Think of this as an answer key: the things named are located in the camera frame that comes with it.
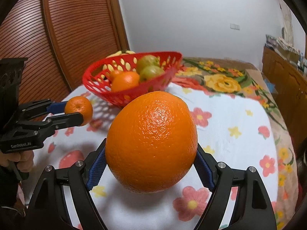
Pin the small mandarin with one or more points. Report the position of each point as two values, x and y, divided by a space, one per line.
113 74
82 105

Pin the yellow Pikachu plush toy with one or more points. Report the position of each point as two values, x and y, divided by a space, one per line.
119 53

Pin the wooden sideboard cabinet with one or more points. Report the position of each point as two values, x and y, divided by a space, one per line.
291 87

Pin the large orange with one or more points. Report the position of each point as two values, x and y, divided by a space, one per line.
124 81
152 143

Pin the white curtain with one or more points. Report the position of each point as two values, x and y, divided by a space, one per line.
288 28

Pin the person's left hand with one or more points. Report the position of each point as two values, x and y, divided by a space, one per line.
24 160

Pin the red perforated plastic basket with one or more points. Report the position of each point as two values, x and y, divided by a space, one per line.
96 76

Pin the floral bed blanket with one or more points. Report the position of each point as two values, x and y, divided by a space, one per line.
234 78

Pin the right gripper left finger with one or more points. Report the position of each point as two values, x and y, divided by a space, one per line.
48 209

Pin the cardboard box with items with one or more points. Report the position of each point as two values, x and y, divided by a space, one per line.
283 48

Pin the white wall switch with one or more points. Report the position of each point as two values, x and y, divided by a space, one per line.
234 26

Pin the brown louvered wardrobe door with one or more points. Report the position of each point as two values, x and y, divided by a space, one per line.
60 39

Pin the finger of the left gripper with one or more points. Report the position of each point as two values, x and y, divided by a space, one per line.
35 109
35 133

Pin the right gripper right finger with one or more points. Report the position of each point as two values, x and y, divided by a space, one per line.
252 209

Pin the green pear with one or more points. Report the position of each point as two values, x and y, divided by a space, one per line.
150 72
145 61

